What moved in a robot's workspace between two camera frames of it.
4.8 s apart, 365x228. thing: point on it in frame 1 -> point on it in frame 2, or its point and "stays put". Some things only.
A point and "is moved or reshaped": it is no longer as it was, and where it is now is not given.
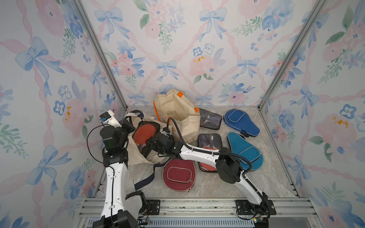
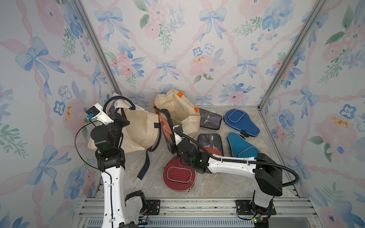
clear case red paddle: x=211 y=140 stays put
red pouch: x=179 y=175 stays put
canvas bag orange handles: x=187 y=117 stays put
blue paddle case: x=238 y=119 stays put
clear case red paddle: x=145 y=130 -> x=167 y=127
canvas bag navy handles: x=138 y=132 is moved or reshaped
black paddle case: x=209 y=119 stays put
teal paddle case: x=239 y=146 stays put
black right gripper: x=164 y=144 -> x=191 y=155
